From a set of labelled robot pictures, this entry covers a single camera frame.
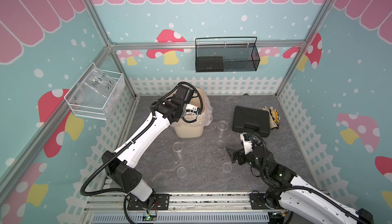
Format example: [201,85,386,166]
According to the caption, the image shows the clear plastic jar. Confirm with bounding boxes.
[216,121,228,139]
[173,142,183,164]

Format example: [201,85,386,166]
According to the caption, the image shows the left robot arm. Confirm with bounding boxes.
[80,81,204,210]

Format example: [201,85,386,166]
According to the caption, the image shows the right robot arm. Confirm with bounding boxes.
[226,133,374,224]

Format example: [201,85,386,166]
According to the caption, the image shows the clear plastic bin liner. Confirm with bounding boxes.
[171,89,213,128]

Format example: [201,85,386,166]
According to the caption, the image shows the cream trash bin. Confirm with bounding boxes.
[170,88,206,139]

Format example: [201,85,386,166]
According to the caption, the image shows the black plastic case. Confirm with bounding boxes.
[232,106,271,138]

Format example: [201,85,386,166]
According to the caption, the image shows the black box in basket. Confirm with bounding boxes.
[196,56,224,73]

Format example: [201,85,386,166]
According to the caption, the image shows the white yellow work gloves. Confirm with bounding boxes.
[262,106,280,130]

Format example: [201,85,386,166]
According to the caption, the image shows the plastic bag in basket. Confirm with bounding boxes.
[78,64,125,118]

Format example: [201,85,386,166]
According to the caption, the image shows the black wire mesh basket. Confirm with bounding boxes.
[195,36,260,72]

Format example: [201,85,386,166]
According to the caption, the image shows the clear wire wall basket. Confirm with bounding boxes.
[64,62,126,121]

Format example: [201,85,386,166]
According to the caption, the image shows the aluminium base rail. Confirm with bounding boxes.
[80,191,290,224]

